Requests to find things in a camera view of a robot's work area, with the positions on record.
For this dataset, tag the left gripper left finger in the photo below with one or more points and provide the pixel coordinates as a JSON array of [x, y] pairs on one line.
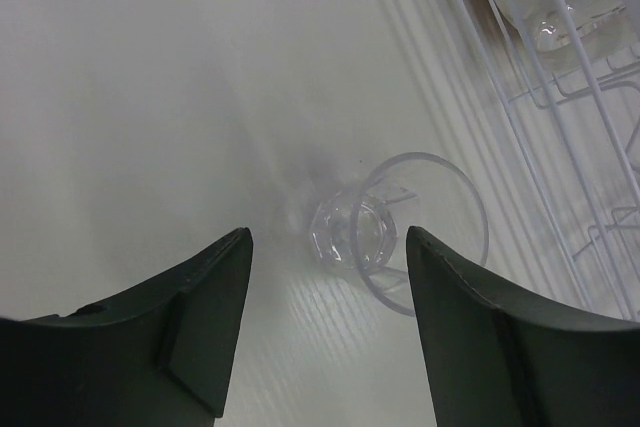
[[160, 353]]

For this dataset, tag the white wire dish rack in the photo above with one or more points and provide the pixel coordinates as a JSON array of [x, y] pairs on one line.
[[554, 156]]

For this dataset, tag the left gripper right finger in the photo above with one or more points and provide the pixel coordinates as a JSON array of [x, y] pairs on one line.
[[497, 354]]

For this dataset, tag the clear glass cup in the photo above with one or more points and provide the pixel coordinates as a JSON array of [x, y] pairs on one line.
[[359, 231], [603, 27]]

